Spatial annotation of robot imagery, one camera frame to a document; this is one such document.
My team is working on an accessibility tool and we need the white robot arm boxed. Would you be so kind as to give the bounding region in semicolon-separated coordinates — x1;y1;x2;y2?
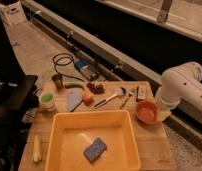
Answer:
155;62;202;112

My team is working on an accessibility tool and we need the metal cup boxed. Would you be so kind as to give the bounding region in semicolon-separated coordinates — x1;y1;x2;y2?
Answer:
52;74;63;89

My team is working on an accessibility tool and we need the white cup green inside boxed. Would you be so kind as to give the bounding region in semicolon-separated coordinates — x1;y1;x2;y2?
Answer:
39;92;56;111

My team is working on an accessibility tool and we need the red grapes bunch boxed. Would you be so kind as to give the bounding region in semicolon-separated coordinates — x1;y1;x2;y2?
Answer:
87;83;105;94

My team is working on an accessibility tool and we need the orange carrot toy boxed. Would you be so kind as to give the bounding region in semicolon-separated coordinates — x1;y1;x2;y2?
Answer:
82;92;94;106

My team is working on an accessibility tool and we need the metal fork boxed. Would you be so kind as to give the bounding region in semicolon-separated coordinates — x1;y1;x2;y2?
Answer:
119;88;136;109

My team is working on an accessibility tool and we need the grey spatula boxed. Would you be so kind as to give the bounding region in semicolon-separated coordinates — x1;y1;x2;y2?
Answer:
67;92;82;112

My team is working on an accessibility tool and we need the green cucumber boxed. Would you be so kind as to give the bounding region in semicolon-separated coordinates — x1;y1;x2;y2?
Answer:
64;83;84;90

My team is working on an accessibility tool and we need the orange bowl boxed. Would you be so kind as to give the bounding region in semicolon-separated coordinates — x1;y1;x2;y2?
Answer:
135;101;158;125

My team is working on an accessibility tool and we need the yellow plastic tub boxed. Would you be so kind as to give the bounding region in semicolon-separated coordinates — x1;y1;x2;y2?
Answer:
45;110;141;171

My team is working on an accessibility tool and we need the blue sponge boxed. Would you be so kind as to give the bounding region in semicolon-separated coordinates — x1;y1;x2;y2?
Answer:
83;138;107;163

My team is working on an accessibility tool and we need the yellow corn piece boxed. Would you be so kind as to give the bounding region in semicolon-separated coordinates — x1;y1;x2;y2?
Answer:
33;134;42;163

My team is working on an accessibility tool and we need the black side furniture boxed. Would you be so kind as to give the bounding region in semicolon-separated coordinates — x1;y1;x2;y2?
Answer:
0;17;38;171

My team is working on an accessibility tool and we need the white paper bag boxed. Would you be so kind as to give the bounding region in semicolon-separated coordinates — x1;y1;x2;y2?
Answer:
0;1;27;26

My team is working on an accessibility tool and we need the black cable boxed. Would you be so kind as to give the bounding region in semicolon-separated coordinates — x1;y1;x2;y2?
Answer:
52;52;86;83

